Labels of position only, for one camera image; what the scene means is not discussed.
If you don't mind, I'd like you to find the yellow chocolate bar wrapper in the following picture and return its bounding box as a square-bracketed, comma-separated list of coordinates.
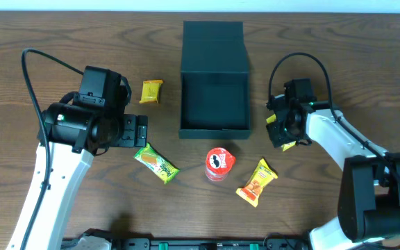
[266, 115, 296, 151]

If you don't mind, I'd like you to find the small yellow snack packet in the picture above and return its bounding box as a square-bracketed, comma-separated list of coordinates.
[139, 79, 163, 103]

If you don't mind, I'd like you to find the yellow orange biscuit packet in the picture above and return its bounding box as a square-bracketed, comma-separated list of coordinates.
[235, 158, 278, 208]

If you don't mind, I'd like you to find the green yellow snack packet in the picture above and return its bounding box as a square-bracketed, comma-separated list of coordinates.
[134, 143, 180, 184]

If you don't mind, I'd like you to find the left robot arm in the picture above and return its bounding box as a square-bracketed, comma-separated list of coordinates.
[8, 66, 148, 249]

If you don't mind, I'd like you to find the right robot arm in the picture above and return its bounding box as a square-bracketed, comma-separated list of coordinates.
[266, 78, 400, 249]

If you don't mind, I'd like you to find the dark green open box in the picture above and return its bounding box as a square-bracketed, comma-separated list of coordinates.
[178, 21, 251, 140]

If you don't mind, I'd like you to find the red Pringles can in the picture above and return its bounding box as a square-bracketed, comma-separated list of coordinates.
[205, 147, 236, 181]

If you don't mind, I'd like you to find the black mounting rail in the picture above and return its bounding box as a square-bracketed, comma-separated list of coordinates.
[60, 228, 311, 250]

